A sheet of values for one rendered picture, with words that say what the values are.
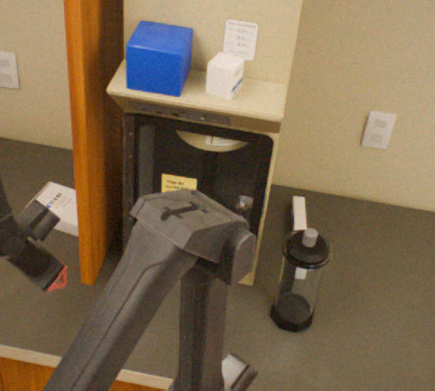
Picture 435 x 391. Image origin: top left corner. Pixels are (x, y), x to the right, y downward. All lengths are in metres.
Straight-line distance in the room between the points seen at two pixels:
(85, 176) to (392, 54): 0.82
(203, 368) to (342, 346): 0.69
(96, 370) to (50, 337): 0.84
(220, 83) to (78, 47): 0.26
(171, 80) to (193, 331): 0.49
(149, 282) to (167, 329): 0.87
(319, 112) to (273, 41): 0.61
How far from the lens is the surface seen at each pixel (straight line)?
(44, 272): 1.42
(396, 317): 1.68
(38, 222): 1.34
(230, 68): 1.20
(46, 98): 2.00
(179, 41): 1.20
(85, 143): 1.35
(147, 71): 1.20
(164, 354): 1.51
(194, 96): 1.22
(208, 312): 0.84
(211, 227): 0.69
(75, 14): 1.21
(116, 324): 0.70
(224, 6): 1.23
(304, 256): 1.42
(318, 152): 1.91
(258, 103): 1.22
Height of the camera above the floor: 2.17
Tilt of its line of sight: 39 degrees down
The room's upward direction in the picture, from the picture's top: 6 degrees clockwise
